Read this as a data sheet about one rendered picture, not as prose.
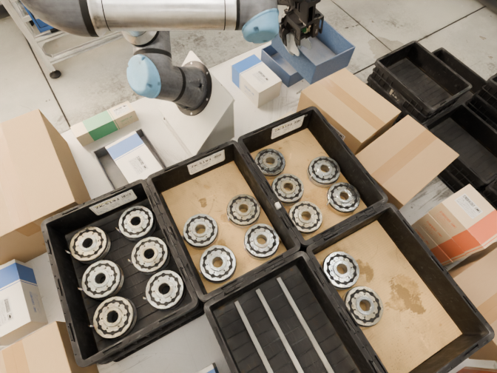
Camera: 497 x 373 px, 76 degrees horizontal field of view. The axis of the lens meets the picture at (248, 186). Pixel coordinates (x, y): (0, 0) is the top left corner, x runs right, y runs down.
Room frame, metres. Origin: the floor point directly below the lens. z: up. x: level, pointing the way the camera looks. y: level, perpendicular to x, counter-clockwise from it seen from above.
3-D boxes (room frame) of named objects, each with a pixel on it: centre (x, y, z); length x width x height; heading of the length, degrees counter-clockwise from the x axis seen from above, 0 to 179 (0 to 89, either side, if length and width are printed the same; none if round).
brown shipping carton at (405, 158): (0.59, -0.53, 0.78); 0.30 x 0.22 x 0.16; 132
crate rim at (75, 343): (0.18, 0.33, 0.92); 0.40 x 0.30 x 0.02; 31
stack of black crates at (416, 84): (1.28, -0.86, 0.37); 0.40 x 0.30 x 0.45; 36
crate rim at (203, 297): (0.34, 0.08, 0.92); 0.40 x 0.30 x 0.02; 31
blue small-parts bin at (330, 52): (0.81, -0.17, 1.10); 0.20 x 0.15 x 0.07; 37
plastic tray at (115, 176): (0.57, 0.43, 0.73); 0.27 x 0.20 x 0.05; 37
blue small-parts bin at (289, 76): (1.15, -0.15, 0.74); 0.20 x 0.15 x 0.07; 40
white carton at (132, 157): (0.57, 0.41, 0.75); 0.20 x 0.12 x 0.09; 40
